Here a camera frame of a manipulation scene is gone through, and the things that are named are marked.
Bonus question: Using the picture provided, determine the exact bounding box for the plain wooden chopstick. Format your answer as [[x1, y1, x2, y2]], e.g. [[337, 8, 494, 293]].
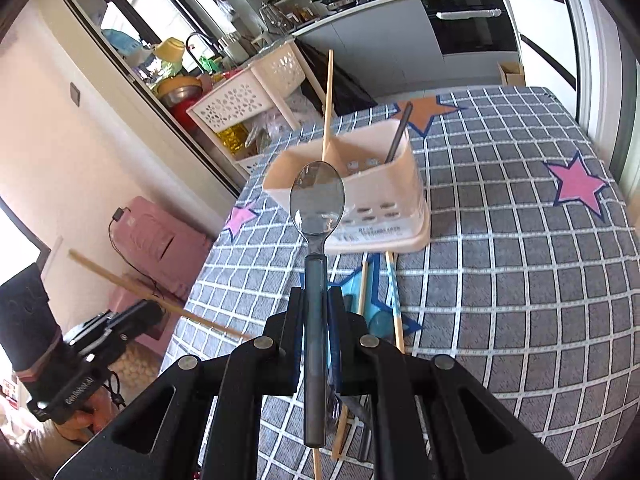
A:
[[67, 249, 250, 340], [330, 252, 369, 460], [322, 49, 334, 162]]

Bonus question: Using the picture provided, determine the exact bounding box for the blue dotted chopstick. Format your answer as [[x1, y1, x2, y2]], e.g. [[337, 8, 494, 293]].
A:
[[385, 252, 405, 353]]

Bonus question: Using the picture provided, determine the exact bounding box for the dark handled spoon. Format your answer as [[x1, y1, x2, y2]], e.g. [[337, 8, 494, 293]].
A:
[[290, 160, 345, 448]]

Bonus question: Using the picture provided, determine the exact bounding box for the person's left hand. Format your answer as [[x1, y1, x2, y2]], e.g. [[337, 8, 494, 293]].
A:
[[54, 392, 116, 444]]

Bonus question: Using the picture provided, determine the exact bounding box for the pink appliance box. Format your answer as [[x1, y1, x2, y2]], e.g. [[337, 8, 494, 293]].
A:
[[106, 195, 214, 356]]

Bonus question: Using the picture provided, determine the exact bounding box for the beige utensil holder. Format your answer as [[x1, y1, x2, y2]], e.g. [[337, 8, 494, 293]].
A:
[[262, 118, 433, 256]]

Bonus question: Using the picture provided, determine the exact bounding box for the grey checked tablecloth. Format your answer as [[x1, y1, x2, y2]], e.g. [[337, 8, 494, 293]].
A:
[[186, 87, 639, 479]]

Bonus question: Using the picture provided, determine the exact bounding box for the beige perforated storage cart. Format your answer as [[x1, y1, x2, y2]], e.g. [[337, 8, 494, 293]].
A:
[[186, 37, 326, 177]]

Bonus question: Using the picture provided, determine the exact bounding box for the black plastic bag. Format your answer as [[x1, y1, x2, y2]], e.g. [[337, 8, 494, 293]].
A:
[[295, 40, 378, 117]]

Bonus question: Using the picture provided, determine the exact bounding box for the small cardboard box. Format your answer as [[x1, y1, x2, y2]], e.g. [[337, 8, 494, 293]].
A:
[[498, 62, 526, 87]]

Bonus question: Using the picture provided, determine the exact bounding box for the built-in black oven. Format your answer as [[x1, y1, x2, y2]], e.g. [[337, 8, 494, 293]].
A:
[[421, 0, 518, 55]]

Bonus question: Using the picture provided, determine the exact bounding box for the white refrigerator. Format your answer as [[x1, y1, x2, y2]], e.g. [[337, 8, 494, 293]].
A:
[[509, 0, 578, 115]]

